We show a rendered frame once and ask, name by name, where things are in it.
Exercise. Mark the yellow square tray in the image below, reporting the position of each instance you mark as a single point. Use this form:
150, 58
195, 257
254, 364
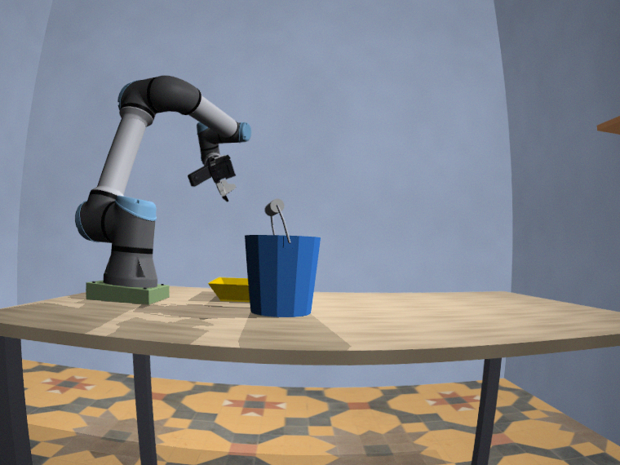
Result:
232, 289

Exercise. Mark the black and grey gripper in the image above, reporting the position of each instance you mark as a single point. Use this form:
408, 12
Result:
223, 170

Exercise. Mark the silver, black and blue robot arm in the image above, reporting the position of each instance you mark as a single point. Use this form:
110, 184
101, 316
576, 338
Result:
129, 223

